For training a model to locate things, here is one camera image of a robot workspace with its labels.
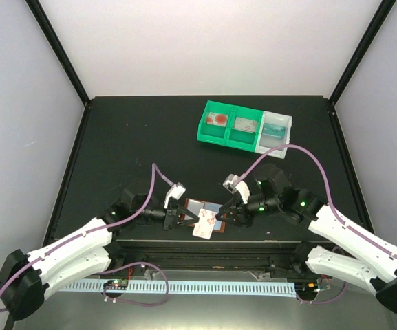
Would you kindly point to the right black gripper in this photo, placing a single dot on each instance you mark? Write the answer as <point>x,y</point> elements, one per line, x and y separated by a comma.
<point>242,216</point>

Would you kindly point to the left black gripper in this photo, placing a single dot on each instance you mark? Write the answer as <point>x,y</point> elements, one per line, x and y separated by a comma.
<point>172,218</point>

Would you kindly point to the brown leather card holder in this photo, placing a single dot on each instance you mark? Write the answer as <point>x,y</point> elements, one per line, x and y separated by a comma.
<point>195,205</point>

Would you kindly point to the white card red flowers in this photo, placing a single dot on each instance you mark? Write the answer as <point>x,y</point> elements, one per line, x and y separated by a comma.
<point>204,227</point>

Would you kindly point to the pink white numbered card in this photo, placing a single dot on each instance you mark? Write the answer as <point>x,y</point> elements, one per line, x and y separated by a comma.
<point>245,125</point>

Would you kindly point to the teal VIP card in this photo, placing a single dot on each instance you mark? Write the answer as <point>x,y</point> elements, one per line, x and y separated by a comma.
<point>274,130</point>

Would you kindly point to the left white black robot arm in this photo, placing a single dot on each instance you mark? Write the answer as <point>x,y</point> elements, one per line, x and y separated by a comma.
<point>27,280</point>

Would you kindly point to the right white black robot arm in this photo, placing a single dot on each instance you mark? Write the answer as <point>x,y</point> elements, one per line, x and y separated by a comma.
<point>369,262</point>

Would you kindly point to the card with red circles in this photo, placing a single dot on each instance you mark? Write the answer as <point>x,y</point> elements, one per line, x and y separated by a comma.
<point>216,119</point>

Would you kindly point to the left green plastic bin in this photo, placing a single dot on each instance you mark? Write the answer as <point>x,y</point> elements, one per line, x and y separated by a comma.
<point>213,126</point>

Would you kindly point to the green plastic bin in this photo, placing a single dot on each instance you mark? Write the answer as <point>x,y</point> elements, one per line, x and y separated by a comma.
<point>213,126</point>
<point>243,140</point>

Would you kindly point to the middle green plastic bin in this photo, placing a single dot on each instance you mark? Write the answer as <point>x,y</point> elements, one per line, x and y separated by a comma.
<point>243,140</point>

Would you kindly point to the white plastic bin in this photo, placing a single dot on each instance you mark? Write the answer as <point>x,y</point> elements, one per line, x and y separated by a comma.
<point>265,142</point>

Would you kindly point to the left small circuit board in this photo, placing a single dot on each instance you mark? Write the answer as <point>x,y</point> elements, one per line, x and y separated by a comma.
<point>116,284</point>

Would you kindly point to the small circuit board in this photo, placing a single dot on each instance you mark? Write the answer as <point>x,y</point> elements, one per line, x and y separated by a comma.
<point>116,284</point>
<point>308,287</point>

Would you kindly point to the right small circuit board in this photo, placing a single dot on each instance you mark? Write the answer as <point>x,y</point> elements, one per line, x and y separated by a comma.
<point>308,287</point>

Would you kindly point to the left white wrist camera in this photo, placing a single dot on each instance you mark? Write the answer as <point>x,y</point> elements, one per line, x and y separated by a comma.
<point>175,192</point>

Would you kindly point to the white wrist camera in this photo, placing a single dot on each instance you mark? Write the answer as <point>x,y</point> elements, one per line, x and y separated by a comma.
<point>234,185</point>
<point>175,192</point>

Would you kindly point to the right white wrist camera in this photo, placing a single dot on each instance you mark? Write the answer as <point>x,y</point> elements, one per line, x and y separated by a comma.
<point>234,185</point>

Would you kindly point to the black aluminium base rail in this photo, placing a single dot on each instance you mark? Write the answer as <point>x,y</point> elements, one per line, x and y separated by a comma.
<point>281,258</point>

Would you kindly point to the white slotted cable duct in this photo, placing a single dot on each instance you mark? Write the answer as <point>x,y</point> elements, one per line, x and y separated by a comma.
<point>224,288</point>

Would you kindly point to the right black frame post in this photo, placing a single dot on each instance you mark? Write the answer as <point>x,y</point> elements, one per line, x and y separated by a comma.
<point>365,42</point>

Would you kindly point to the black frame post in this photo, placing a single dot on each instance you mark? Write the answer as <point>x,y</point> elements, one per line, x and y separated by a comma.
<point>365,42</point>
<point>49,32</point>

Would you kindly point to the left black frame post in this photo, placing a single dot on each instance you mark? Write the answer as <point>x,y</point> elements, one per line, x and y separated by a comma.
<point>49,32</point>

